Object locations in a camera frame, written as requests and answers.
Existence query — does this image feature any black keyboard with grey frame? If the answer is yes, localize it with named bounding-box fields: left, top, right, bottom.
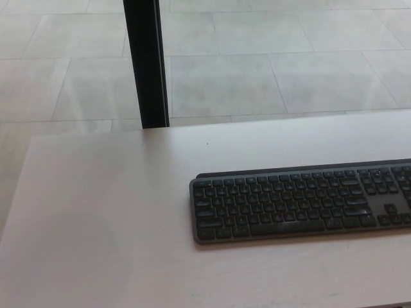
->
left=189, top=158, right=411, bottom=246

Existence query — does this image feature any black vertical post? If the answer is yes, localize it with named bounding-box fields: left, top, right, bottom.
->
left=123, top=0, right=170, bottom=130

